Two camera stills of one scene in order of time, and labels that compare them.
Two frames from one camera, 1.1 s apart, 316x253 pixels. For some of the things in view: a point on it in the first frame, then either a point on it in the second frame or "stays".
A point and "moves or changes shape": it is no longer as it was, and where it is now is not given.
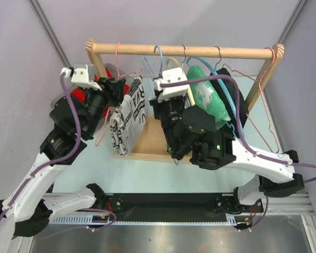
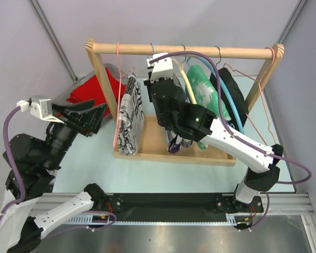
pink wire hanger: x=119 y=76 moves or changes shape
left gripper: x=116 y=89 to x=90 y=120
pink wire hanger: x=260 y=84 stays
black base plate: x=175 y=207 stays
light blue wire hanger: x=160 y=73 to x=154 y=47
